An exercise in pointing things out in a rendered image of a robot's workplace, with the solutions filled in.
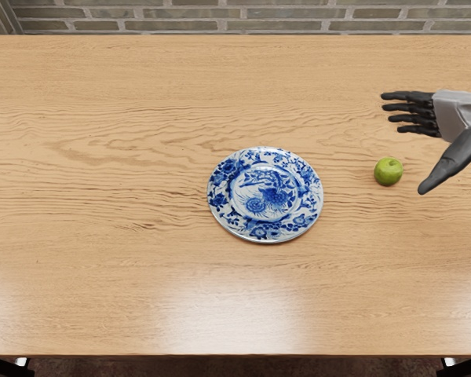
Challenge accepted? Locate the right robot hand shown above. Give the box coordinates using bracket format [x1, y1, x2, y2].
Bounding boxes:
[380, 89, 471, 196]

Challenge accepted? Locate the blue and white patterned plate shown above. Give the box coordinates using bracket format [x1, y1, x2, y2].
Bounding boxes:
[206, 146, 324, 244]

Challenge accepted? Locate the green apple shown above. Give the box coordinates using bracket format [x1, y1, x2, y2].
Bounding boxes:
[373, 156, 404, 187]

